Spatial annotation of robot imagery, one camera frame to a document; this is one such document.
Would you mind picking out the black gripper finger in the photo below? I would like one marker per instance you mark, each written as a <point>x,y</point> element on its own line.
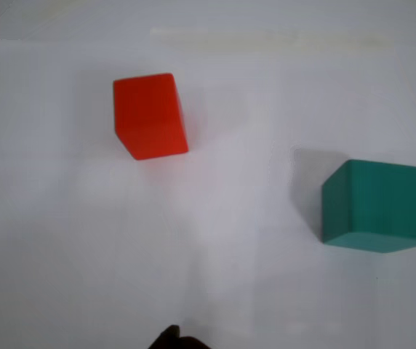
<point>166,340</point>
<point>193,344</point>

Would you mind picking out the red cube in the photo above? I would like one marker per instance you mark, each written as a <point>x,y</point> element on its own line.
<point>150,116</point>

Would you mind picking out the teal blue cube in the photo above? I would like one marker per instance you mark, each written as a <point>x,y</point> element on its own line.
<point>375,203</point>

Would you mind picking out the white paper sheet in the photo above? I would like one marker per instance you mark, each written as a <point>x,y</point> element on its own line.
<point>230,225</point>

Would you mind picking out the beige masking tape strip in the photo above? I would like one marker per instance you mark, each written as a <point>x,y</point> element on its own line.
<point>266,38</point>

